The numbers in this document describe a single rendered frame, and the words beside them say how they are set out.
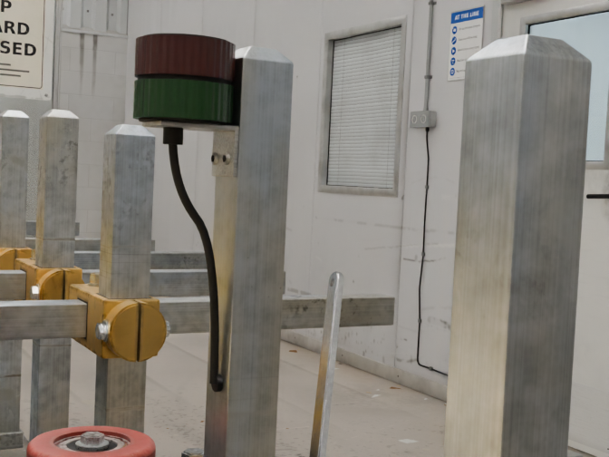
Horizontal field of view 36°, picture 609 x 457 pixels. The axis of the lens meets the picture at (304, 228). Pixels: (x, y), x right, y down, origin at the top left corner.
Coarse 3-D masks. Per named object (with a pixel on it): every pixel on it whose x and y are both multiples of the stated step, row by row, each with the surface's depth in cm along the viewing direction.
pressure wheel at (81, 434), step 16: (48, 432) 61; (64, 432) 61; (80, 432) 61; (96, 432) 60; (112, 432) 62; (128, 432) 62; (32, 448) 57; (48, 448) 57; (64, 448) 58; (80, 448) 59; (96, 448) 58; (112, 448) 59; (128, 448) 58; (144, 448) 58
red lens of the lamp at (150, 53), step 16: (144, 48) 54; (160, 48) 54; (176, 48) 53; (192, 48) 53; (208, 48) 54; (224, 48) 55; (144, 64) 54; (160, 64) 54; (176, 64) 53; (192, 64) 53; (208, 64) 54; (224, 64) 55
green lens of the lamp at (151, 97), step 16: (144, 80) 54; (160, 80) 54; (176, 80) 53; (192, 80) 54; (144, 96) 54; (160, 96) 54; (176, 96) 53; (192, 96) 54; (208, 96) 54; (224, 96) 55; (144, 112) 54; (160, 112) 54; (176, 112) 54; (192, 112) 54; (208, 112) 54; (224, 112) 55
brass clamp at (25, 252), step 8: (0, 248) 122; (8, 248) 123; (16, 248) 123; (24, 248) 124; (0, 256) 121; (8, 256) 121; (16, 256) 122; (24, 256) 122; (0, 264) 120; (8, 264) 121
